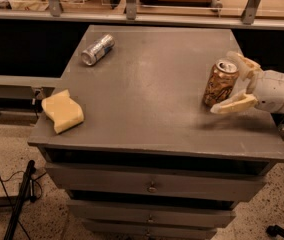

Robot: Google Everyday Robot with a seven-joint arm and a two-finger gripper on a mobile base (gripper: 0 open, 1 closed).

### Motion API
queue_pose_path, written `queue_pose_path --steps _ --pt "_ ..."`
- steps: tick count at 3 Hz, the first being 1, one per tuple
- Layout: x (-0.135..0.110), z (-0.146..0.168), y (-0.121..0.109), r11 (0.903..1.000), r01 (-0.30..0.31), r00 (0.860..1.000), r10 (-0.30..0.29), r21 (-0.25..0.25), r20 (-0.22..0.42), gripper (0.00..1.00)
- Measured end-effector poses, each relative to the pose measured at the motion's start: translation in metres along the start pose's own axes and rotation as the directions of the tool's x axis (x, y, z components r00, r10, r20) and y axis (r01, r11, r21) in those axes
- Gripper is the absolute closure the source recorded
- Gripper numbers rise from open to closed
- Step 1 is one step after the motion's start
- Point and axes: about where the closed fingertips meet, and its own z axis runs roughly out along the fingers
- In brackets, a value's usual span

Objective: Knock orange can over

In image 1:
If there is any bottom grey drawer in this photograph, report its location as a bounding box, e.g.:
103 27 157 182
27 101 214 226
82 219 216 240

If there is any black tripod leg left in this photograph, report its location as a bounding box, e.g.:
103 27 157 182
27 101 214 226
4 160 36 240

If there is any grey drawer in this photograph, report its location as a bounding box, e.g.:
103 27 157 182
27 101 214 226
45 163 265 202
67 200 235 228
82 219 216 240

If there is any orange soda can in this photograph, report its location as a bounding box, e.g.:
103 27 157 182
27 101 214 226
203 58 239 107

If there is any middle grey drawer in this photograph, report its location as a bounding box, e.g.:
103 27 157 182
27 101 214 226
67 200 235 228

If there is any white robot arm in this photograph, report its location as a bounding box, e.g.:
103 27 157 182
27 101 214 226
210 51 284 114

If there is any silver blue soda can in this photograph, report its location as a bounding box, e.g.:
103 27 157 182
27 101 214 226
81 34 115 66

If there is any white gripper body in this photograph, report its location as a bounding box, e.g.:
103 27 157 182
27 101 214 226
248 70 284 113

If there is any grey metal rail shelf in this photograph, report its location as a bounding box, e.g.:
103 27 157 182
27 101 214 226
0 0 284 30

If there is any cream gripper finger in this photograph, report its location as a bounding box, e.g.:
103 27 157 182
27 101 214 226
210 90 258 114
227 51 263 91

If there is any top grey drawer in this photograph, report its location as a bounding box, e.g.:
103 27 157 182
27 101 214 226
45 163 265 202

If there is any black object bottom right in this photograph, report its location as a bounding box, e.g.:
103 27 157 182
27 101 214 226
266 225 284 238

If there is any grey drawer cabinet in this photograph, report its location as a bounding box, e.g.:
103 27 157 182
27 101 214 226
27 24 284 240

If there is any yellow sponge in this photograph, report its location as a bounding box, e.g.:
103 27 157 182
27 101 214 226
41 90 84 134

